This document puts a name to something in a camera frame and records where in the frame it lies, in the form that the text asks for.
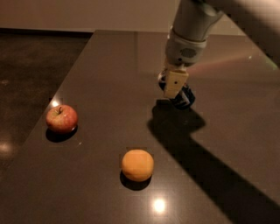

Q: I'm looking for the orange fruit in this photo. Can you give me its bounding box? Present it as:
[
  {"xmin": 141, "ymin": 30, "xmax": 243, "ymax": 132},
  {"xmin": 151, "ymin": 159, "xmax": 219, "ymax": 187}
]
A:
[{"xmin": 122, "ymin": 150, "xmax": 154, "ymax": 182}]

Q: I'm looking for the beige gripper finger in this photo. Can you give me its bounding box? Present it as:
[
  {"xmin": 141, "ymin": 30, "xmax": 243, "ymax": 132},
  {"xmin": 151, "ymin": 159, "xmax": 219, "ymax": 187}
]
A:
[{"xmin": 164, "ymin": 66, "xmax": 189, "ymax": 99}]

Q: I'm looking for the blue pepsi can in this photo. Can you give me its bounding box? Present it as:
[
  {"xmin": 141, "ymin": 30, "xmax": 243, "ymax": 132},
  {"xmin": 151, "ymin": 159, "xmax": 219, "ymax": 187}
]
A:
[{"xmin": 157, "ymin": 69, "xmax": 195, "ymax": 110}]

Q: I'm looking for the red apple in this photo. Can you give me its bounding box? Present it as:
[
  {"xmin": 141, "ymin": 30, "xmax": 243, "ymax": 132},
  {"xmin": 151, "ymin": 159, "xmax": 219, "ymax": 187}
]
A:
[{"xmin": 45, "ymin": 105, "xmax": 78, "ymax": 135}]

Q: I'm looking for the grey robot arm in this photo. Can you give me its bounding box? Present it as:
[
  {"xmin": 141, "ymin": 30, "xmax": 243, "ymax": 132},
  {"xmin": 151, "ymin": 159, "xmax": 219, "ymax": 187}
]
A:
[{"xmin": 164, "ymin": 0, "xmax": 280, "ymax": 99}]

